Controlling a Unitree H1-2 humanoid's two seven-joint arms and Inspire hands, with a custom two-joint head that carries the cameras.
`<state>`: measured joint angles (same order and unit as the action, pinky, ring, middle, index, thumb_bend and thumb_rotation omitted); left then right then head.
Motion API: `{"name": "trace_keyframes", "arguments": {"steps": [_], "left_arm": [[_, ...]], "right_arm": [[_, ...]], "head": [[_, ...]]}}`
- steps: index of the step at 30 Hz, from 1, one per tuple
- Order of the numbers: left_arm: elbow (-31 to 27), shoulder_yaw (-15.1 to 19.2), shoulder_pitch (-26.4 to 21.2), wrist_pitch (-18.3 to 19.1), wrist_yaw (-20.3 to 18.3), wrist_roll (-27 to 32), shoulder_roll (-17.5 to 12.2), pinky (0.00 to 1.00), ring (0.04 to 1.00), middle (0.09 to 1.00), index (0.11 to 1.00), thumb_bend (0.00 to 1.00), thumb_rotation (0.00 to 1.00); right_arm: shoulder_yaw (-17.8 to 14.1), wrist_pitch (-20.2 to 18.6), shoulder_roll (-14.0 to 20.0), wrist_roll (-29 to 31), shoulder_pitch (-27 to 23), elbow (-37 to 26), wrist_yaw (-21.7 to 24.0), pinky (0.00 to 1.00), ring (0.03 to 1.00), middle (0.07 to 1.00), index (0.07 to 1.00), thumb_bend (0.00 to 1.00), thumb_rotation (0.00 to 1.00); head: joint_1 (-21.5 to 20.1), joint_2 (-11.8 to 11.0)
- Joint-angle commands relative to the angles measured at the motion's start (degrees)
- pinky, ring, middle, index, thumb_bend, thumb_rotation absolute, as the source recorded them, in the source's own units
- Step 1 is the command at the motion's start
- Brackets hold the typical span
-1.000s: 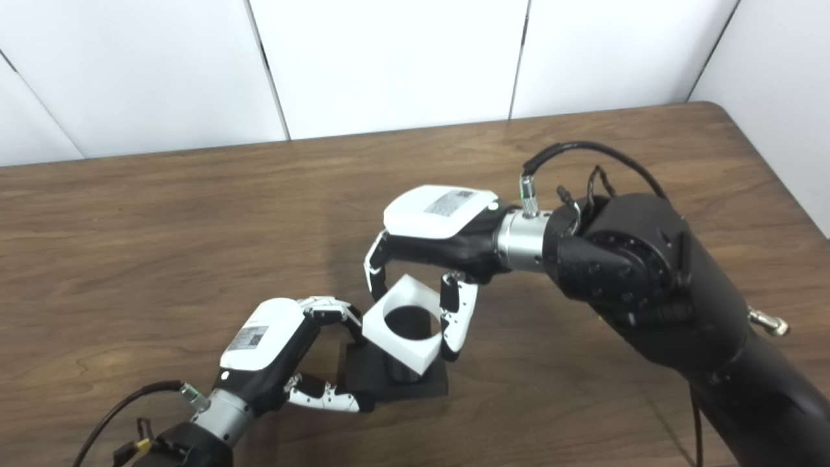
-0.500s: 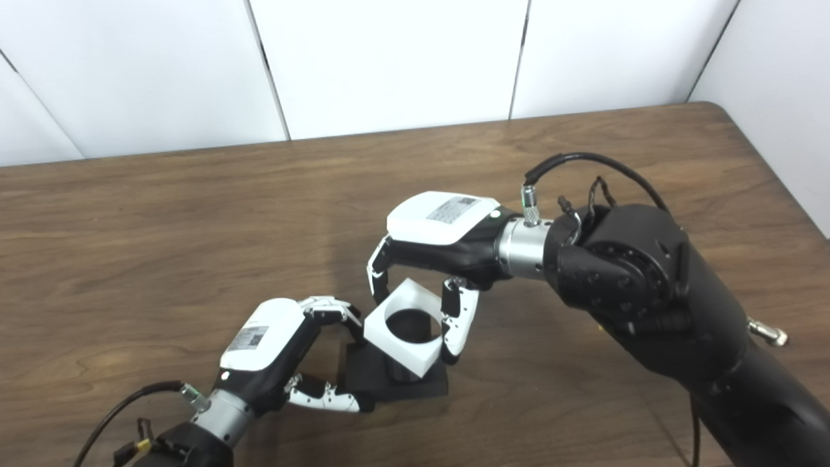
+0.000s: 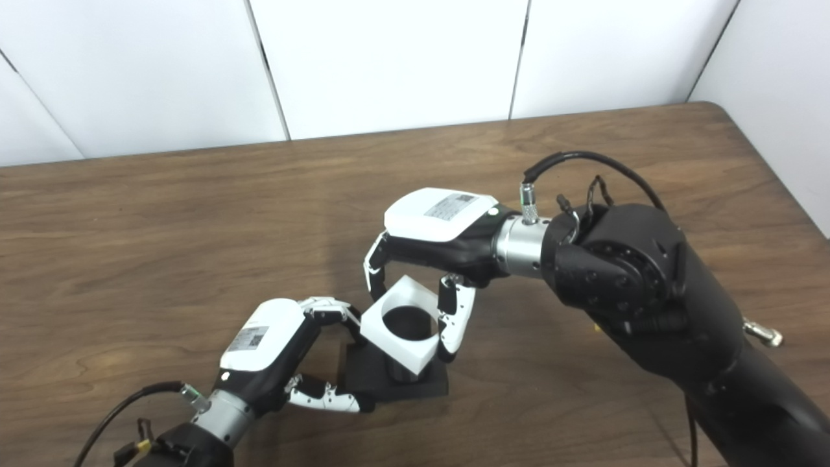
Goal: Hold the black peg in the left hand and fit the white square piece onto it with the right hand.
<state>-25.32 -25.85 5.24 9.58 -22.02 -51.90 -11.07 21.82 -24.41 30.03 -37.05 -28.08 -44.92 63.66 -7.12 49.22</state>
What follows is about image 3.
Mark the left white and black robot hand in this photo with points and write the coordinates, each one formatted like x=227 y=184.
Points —
x=266 y=337

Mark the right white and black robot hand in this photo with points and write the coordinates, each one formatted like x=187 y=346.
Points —
x=434 y=220

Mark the black peg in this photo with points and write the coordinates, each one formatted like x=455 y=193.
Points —
x=369 y=383

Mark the white square piece with hole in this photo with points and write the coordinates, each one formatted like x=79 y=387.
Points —
x=405 y=353

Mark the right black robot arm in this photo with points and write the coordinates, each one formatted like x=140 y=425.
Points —
x=648 y=279

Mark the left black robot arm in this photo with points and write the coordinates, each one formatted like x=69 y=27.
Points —
x=201 y=434

